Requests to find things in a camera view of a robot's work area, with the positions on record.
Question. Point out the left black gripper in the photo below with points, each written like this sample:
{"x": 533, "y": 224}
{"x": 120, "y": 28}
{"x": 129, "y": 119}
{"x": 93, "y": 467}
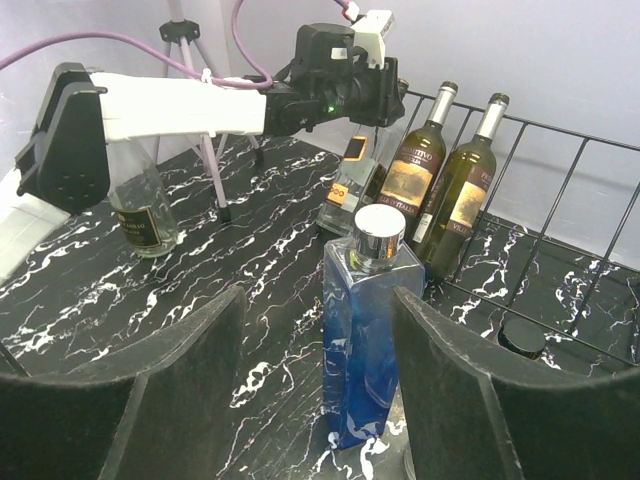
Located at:
{"x": 376, "y": 94}

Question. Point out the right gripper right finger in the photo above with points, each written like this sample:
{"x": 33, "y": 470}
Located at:
{"x": 478, "y": 411}

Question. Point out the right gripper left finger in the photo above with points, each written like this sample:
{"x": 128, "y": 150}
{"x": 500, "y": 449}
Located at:
{"x": 156, "y": 409}

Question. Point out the clear square bottle orange label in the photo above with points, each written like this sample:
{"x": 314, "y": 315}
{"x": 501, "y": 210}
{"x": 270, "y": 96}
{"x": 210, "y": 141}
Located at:
{"x": 359, "y": 177}

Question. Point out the dark green wine bottle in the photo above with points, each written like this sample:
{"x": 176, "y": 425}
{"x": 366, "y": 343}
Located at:
{"x": 417, "y": 162}
{"x": 448, "y": 218}

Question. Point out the clear round bottle cork stopper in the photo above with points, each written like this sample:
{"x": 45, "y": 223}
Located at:
{"x": 521, "y": 337}

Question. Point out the blue square glass bottle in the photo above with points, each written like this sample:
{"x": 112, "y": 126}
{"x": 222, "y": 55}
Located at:
{"x": 360, "y": 375}

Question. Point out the tall clear bottle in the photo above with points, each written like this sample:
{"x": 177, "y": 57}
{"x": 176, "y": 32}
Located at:
{"x": 138, "y": 197}

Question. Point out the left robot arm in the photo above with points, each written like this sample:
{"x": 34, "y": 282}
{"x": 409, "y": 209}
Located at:
{"x": 61, "y": 170}

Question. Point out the lilac music stand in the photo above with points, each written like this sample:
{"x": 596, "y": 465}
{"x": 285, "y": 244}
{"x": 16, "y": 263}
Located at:
{"x": 200, "y": 97}

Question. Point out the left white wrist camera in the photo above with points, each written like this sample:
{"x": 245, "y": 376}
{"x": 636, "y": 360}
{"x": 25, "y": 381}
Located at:
{"x": 369, "y": 33}

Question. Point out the black wire wine rack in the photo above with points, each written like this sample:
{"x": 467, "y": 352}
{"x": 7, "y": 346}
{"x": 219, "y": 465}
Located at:
{"x": 555, "y": 245}

